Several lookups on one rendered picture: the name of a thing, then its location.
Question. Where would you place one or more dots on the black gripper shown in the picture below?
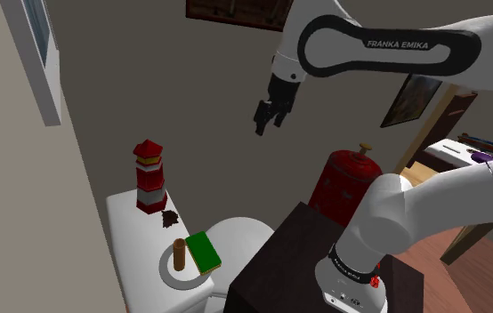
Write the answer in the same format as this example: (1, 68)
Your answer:
(282, 92)

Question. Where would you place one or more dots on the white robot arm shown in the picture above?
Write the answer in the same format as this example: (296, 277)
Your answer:
(402, 208)

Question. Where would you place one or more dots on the red cylinder tank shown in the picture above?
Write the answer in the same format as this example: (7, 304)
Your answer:
(342, 182)

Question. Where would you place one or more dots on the red white lighthouse figure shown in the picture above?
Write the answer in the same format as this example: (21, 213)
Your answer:
(149, 177)

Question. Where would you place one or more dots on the small dark brown leaf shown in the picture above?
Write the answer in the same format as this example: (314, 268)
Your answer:
(169, 218)

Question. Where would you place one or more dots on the green yellow sponge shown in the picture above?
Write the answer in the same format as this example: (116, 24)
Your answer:
(203, 252)

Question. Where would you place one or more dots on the brown cylinder cup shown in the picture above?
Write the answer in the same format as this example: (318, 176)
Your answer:
(179, 256)

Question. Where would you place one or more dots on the white toilet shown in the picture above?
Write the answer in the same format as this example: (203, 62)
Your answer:
(142, 242)

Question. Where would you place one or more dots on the white round plate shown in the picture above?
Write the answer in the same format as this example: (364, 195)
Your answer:
(172, 277)

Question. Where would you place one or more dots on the white table with objects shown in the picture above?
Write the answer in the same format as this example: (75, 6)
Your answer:
(459, 154)

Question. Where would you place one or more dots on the white framed window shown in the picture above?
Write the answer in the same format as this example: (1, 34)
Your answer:
(40, 56)

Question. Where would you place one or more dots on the dark framed wall picture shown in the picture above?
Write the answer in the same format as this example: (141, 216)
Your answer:
(238, 13)

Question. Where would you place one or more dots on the slanted dark wall picture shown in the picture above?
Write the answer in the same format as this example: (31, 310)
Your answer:
(409, 100)

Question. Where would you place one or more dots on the wooden door frame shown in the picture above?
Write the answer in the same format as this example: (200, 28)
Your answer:
(428, 130)

